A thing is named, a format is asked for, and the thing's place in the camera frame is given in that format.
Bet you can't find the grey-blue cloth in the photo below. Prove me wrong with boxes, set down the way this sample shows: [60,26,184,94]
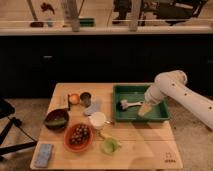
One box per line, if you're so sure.
[84,100,101,116]

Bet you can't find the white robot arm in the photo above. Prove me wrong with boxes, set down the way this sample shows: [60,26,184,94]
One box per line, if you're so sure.
[138,70,213,130]

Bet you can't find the orange fruit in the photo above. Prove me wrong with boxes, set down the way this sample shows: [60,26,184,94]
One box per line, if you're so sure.
[69,93,80,105]

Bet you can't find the blue sponge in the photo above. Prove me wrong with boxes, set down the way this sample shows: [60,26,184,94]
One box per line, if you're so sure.
[34,144,53,168]

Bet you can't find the black chair base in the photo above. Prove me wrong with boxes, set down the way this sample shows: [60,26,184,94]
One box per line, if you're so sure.
[0,98,37,161]

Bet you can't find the green plastic cup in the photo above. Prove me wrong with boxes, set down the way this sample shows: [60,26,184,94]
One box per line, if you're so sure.
[101,138,120,154]

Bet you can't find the orange bowl with grapes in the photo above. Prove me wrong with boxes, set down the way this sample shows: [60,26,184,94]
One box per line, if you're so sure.
[64,123,94,153]

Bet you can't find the dark bowl with cucumber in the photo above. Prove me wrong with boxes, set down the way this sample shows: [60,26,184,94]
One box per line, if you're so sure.
[44,109,69,131]

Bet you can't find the black-handled knife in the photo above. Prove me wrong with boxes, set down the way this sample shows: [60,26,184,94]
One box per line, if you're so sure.
[67,94,70,111]

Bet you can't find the white cup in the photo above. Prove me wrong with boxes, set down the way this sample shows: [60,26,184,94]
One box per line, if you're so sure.
[89,112,106,130]

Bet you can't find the green plastic tray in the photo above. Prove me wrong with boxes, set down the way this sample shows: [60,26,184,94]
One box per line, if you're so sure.
[113,85,170,122]

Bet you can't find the wooden folding table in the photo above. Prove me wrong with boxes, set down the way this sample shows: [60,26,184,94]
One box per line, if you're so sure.
[30,83,183,171]

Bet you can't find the white dish brush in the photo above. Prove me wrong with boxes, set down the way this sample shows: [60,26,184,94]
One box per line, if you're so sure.
[116,99,143,111]

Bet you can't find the small metal cup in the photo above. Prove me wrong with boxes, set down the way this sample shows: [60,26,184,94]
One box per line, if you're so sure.
[80,92,91,107]

